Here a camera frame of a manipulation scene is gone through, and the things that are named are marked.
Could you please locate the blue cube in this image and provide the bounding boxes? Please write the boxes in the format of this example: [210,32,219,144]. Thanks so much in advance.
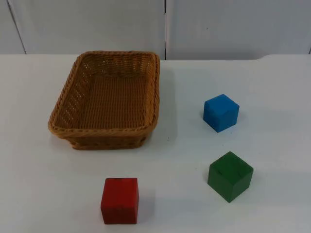
[203,94,240,133]

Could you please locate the pale brown wicker basket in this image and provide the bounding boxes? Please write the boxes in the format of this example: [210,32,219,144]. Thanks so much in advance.
[47,50,161,150]

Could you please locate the green cube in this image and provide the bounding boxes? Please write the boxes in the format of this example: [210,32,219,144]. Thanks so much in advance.
[207,151,254,203]

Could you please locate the red cube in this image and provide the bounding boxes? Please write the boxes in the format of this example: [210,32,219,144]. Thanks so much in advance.
[100,177,139,225]

